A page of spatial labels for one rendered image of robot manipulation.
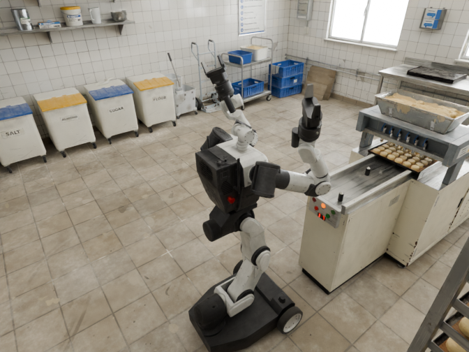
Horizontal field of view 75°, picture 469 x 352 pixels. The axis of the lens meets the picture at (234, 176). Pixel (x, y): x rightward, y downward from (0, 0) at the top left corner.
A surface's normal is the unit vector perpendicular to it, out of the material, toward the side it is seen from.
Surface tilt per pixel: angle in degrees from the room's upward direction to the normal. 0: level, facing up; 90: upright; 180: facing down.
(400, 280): 0
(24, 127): 92
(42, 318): 0
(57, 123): 92
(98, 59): 90
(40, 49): 90
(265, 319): 0
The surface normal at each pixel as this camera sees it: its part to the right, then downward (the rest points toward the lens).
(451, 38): -0.80, 0.33
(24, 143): 0.64, 0.44
